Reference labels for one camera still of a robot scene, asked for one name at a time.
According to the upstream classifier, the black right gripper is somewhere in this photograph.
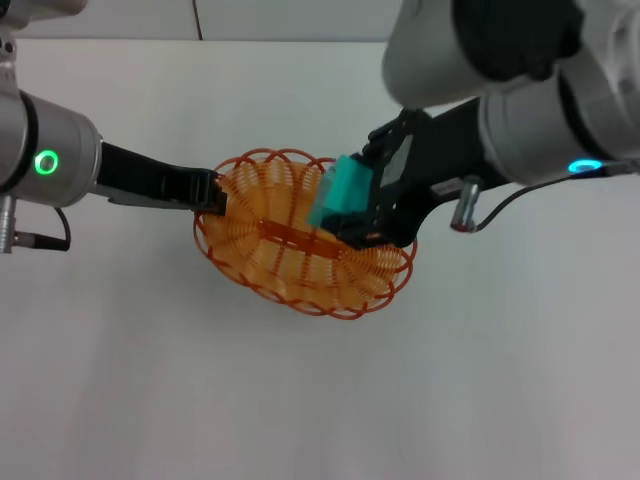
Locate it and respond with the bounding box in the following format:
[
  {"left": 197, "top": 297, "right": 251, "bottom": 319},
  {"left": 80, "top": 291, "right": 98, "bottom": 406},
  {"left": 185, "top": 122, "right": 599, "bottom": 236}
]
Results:
[{"left": 331, "top": 96, "right": 502, "bottom": 251}]

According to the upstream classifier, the silver cable plug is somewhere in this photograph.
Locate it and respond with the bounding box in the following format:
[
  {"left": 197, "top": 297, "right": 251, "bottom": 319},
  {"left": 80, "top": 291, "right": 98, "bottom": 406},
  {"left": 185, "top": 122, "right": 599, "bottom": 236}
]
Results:
[{"left": 451, "top": 176, "right": 484, "bottom": 233}]

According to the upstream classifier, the orange wire basket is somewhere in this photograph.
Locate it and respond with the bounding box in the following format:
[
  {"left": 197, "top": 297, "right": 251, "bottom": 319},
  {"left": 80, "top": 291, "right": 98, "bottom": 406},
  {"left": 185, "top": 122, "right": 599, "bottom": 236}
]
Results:
[{"left": 192, "top": 146, "right": 419, "bottom": 322}]

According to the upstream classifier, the thin dark cable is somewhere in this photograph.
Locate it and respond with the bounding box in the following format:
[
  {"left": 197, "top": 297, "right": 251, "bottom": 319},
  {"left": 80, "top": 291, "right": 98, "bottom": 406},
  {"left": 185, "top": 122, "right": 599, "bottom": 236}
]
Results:
[{"left": 473, "top": 158, "right": 640, "bottom": 230}]

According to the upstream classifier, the black cable with plug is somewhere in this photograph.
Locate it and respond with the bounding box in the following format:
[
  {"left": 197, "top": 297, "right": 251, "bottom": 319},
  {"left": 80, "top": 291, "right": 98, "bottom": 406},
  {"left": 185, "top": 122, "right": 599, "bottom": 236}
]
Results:
[{"left": 13, "top": 206, "right": 73, "bottom": 253}]

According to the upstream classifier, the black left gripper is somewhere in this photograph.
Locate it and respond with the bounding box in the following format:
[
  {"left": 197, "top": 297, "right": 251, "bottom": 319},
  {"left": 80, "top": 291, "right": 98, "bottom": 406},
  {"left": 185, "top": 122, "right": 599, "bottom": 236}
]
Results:
[{"left": 93, "top": 141, "right": 230, "bottom": 218}]

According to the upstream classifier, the teal foam block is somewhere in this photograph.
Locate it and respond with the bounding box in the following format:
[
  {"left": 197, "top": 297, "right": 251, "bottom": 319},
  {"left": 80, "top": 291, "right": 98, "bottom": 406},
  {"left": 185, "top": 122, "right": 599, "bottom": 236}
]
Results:
[{"left": 306, "top": 154, "right": 375, "bottom": 232}]

